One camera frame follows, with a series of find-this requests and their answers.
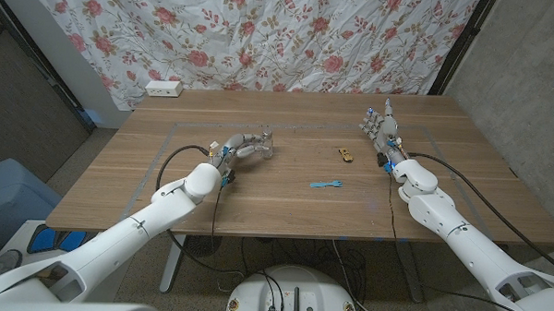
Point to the floral backdrop cloth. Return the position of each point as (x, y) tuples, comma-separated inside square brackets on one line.
[(263, 35)]

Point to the blue toy wrench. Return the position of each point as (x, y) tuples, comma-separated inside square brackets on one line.
[(322, 185)]

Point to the glass salt shaker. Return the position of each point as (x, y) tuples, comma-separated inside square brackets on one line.
[(268, 152)]

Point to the white mat with blue footprints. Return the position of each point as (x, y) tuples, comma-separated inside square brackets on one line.
[(20, 234)]

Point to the black round fan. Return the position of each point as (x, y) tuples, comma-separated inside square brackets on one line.
[(203, 246)]

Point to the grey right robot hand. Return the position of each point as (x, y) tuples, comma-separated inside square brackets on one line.
[(384, 131)]

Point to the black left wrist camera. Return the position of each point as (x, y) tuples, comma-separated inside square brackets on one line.
[(230, 176)]

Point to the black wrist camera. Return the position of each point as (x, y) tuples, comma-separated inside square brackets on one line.
[(230, 176), (381, 159)]

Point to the white power strip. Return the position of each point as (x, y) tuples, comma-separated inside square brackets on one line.
[(164, 89)]

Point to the grey sneaker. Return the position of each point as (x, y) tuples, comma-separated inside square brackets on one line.
[(3, 263)]

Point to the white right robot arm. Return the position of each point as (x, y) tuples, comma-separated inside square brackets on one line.
[(441, 212)]

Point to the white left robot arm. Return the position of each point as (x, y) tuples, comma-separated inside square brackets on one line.
[(164, 207)]

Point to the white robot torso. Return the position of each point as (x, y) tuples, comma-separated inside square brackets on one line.
[(68, 309)]

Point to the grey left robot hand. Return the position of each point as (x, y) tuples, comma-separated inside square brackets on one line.
[(235, 147)]

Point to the white table leg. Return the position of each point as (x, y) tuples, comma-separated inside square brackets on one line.
[(171, 267)]

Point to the black wall frame strip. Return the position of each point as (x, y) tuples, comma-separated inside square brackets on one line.
[(71, 97)]

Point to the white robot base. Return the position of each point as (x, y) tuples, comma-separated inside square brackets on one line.
[(291, 290)]

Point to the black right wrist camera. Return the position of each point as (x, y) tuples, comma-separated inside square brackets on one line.
[(381, 159)]

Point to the black backdrop pole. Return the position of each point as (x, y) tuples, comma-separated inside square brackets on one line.
[(461, 42)]

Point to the blue storage bin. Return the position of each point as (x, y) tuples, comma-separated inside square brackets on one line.
[(7, 197)]

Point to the yellow toy car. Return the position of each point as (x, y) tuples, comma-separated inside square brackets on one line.
[(346, 155)]

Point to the grey table leg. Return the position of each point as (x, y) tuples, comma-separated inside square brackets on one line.
[(411, 275)]

